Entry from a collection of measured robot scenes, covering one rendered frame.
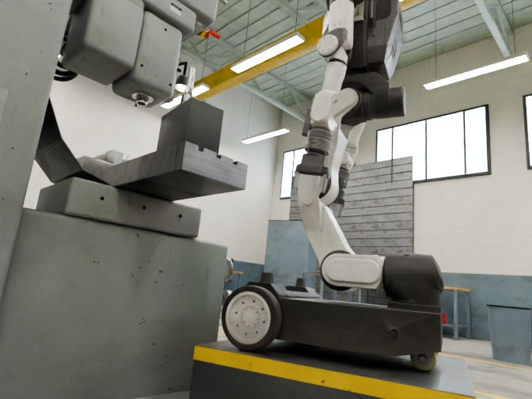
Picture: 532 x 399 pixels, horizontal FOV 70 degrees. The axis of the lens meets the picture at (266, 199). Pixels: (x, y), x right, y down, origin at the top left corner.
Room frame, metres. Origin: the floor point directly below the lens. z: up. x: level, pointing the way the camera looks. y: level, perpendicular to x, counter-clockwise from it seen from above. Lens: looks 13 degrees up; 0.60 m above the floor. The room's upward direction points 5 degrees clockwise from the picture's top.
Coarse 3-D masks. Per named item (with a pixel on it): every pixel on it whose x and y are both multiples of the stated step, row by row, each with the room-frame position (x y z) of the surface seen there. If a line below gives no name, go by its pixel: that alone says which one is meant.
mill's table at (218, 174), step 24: (192, 144) 0.97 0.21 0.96; (120, 168) 1.22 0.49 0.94; (144, 168) 1.10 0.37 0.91; (168, 168) 1.00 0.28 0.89; (192, 168) 0.98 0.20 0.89; (216, 168) 1.03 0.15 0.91; (240, 168) 1.10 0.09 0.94; (144, 192) 1.30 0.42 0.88; (168, 192) 1.26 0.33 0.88; (192, 192) 1.22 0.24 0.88; (216, 192) 1.19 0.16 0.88
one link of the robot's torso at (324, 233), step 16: (304, 176) 1.39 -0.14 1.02; (304, 192) 1.39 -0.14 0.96; (320, 192) 1.38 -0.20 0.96; (304, 208) 1.40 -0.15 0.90; (320, 208) 1.38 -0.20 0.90; (304, 224) 1.42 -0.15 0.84; (320, 224) 1.40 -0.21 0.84; (336, 224) 1.45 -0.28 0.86; (320, 240) 1.40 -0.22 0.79; (336, 240) 1.38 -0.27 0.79; (320, 256) 1.40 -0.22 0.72; (320, 272) 1.39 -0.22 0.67; (336, 288) 1.36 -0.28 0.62; (352, 288) 1.38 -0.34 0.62
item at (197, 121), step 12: (180, 108) 1.12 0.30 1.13; (192, 108) 1.08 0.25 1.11; (204, 108) 1.10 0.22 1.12; (216, 108) 1.13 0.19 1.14; (168, 120) 1.19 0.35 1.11; (180, 120) 1.11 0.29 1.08; (192, 120) 1.08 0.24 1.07; (204, 120) 1.10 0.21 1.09; (216, 120) 1.13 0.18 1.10; (168, 132) 1.18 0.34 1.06; (180, 132) 1.10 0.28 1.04; (192, 132) 1.08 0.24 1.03; (204, 132) 1.11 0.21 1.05; (216, 132) 1.13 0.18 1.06; (168, 144) 1.17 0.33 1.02; (204, 144) 1.11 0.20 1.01; (216, 144) 1.14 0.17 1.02
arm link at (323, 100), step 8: (320, 96) 1.19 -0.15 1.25; (328, 96) 1.18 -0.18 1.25; (336, 96) 1.21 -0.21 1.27; (320, 104) 1.19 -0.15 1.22; (328, 104) 1.18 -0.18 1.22; (312, 112) 1.21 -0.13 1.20; (320, 112) 1.19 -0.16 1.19; (328, 112) 1.19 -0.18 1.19; (312, 120) 1.22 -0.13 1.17; (320, 120) 1.19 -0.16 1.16
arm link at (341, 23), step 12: (348, 0) 1.18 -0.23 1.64; (336, 12) 1.18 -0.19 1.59; (348, 12) 1.18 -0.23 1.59; (336, 24) 1.18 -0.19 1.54; (348, 24) 1.18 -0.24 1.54; (324, 36) 1.18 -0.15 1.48; (336, 36) 1.17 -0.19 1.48; (348, 36) 1.18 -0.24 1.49; (324, 48) 1.18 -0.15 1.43; (336, 48) 1.17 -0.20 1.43; (348, 48) 1.23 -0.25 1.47; (348, 60) 1.26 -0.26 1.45
